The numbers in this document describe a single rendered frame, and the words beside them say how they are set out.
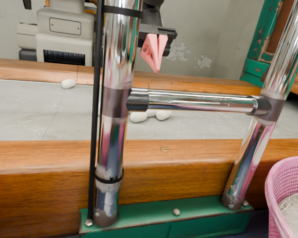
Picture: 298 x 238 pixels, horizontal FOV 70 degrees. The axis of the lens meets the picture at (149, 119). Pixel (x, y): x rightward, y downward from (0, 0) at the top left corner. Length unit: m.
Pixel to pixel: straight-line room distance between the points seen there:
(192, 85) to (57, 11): 0.65
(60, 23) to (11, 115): 0.68
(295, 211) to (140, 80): 0.43
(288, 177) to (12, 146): 0.32
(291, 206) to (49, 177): 0.26
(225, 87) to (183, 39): 1.93
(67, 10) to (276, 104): 0.93
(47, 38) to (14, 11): 1.55
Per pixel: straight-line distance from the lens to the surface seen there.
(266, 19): 0.87
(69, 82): 0.51
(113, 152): 0.17
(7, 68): 0.58
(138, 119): 0.36
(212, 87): 0.67
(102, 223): 0.23
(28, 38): 1.31
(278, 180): 0.30
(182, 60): 2.63
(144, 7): 0.56
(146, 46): 0.51
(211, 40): 2.74
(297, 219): 0.30
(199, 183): 0.27
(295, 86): 0.66
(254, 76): 0.85
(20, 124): 0.35
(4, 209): 0.25
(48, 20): 1.02
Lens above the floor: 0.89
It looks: 23 degrees down
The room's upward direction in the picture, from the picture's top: 9 degrees clockwise
